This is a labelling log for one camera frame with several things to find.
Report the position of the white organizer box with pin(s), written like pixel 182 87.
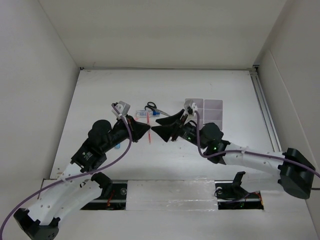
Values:
pixel 198 101
pixel 213 112

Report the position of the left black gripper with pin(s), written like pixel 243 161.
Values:
pixel 137 128

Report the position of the red pen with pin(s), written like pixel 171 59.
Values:
pixel 148 123

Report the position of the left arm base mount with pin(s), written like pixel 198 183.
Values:
pixel 115 201

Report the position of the white taped panel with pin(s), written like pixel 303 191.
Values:
pixel 171 195

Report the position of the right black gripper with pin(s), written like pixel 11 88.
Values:
pixel 166 131

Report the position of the left white organizer box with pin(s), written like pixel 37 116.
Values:
pixel 198 101

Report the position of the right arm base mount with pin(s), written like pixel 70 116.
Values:
pixel 229 198

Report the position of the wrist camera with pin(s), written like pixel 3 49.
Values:
pixel 190 108
pixel 120 109

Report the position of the right white organizer box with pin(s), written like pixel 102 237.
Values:
pixel 213 112

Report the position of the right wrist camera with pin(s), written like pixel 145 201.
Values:
pixel 190 108

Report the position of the clear glue bottle blue cap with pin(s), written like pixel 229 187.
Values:
pixel 145 113

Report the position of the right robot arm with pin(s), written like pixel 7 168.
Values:
pixel 288 171

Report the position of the black handled scissors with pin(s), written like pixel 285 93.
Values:
pixel 152 106

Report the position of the aluminium rail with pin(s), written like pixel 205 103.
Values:
pixel 266 114

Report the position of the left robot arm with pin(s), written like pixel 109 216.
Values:
pixel 82 180

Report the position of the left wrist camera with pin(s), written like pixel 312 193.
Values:
pixel 120 109

